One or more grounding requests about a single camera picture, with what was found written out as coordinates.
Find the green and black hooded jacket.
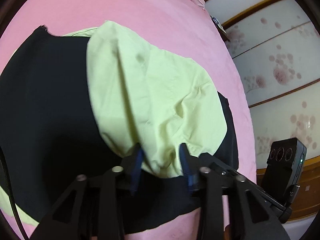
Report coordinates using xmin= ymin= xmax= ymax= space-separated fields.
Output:
xmin=1 ymin=21 xmax=239 ymax=239

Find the dark wooden nightstand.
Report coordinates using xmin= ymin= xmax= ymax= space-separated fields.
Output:
xmin=210 ymin=16 xmax=230 ymax=42

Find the pink bed sheet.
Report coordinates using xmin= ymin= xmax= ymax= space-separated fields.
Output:
xmin=1 ymin=0 xmax=256 ymax=239

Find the floral sliding wardrobe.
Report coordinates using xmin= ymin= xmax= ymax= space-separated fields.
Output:
xmin=220 ymin=0 xmax=320 ymax=221

